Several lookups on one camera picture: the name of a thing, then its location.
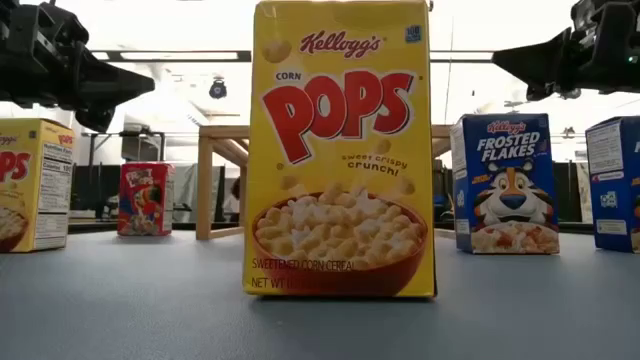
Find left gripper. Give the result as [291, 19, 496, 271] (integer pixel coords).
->
[0, 0, 156, 134]

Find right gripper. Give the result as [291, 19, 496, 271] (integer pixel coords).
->
[492, 0, 640, 101]

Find red Froot Loops cereal box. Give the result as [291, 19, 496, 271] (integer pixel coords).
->
[117, 161, 176, 237]

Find blue Frosted Flakes cereal box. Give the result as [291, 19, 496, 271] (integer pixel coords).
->
[449, 112, 561, 255]
[584, 115, 640, 254]

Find yellow Corn Pops cereal box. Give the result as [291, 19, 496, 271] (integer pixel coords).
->
[243, 0, 437, 299]
[0, 118, 76, 254]

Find wooden slatted shelf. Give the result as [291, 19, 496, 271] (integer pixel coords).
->
[195, 124, 459, 241]

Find black room partition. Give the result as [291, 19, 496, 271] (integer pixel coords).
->
[432, 159, 454, 224]
[552, 160, 589, 224]
[71, 164, 121, 211]

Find black ceiling spotlight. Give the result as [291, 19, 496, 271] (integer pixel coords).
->
[208, 77, 229, 100]

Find white cloth cover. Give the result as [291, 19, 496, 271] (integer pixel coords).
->
[172, 162, 224, 224]

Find blue-grey table mat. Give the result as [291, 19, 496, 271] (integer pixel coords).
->
[0, 229, 640, 360]

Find black metal rack frame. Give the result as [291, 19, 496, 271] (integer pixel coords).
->
[82, 129, 166, 211]

